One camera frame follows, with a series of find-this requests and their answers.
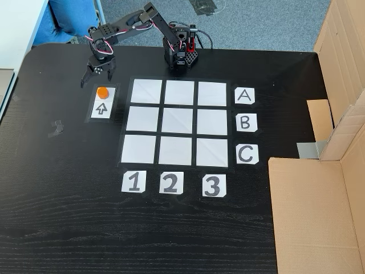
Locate paper sheet letter C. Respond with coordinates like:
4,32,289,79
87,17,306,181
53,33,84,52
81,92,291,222
236,144,259,165

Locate red and black clamp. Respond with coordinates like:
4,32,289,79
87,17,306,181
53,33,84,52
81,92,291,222
185,24,198,54

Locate white desk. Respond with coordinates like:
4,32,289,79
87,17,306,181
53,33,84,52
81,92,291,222
0,0,50,71

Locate black floor tape patch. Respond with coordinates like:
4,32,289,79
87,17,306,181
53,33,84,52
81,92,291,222
189,0,226,17

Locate black power cable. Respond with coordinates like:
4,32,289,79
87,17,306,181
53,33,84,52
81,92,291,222
196,30,214,50

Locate paper sheet number 1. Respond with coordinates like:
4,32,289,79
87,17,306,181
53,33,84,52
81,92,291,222
121,170,147,194

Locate paper sheet letter B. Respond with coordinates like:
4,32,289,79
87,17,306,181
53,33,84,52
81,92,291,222
236,113,258,132

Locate grey laptop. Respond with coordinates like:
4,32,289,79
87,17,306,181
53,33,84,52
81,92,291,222
0,68,15,120

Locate person's leg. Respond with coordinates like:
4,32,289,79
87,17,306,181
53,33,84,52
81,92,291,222
33,0,102,46

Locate crumpled tape scraps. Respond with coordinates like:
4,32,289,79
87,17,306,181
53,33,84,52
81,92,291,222
48,119,65,138

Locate paper sheet letter A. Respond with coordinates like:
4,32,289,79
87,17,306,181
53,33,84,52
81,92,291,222
234,87,256,106

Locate brown cardboard screen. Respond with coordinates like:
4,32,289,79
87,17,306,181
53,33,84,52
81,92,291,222
267,0,365,274

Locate paper sheet number 2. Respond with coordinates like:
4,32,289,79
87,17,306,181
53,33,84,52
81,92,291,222
159,171,185,195

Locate pale blue metal leg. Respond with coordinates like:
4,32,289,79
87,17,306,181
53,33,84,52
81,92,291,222
94,0,112,46

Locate white paper grid square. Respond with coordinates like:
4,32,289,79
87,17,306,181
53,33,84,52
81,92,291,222
161,107,195,134
131,79,163,104
125,106,160,132
197,81,228,107
164,80,196,105
196,108,228,136
196,138,229,167
158,136,193,166
120,134,157,164

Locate white arrow paper sheet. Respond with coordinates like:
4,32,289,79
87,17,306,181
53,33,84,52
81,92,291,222
90,87,116,120

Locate paper sheet number 3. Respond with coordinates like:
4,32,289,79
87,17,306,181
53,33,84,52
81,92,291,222
202,174,228,198

